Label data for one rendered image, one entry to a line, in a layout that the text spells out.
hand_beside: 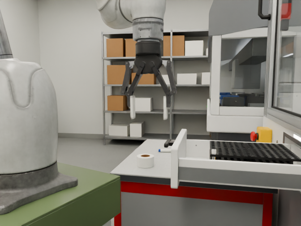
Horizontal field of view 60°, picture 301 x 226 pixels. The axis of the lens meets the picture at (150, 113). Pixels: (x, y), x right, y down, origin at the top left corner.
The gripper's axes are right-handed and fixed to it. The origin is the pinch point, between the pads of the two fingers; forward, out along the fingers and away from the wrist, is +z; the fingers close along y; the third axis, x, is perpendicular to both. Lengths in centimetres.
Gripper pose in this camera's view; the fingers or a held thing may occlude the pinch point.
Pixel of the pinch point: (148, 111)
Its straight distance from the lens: 78.4
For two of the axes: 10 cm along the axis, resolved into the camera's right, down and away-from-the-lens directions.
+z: 0.1, 9.9, 1.2
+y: 9.8, 0.1, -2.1
